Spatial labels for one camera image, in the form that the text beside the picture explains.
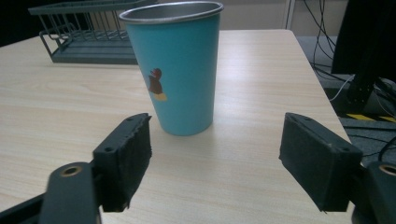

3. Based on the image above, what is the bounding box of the black monitor stand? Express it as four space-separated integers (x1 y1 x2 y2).
330 0 396 113

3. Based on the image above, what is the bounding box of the white cable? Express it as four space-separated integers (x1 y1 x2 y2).
329 74 357 103

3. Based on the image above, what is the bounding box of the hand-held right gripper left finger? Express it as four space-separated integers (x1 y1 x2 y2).
92 112 153 214

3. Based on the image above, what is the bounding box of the blue metal cup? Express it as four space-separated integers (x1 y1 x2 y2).
118 1 225 137

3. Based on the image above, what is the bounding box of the black cable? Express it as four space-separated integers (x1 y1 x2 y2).
303 0 349 82

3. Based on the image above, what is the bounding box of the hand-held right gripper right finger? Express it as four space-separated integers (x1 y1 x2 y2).
278 112 364 214

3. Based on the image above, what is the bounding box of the grey dish rack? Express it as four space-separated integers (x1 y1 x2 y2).
27 0 157 65

